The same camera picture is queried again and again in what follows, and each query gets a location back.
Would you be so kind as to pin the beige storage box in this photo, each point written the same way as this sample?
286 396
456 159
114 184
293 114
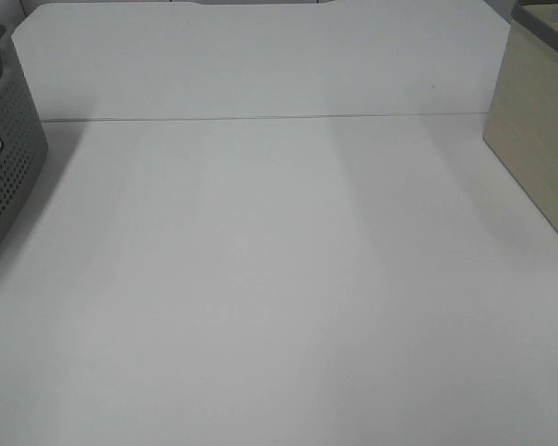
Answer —
522 122

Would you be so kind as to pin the grey perforated plastic basket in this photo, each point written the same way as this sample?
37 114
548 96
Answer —
23 142

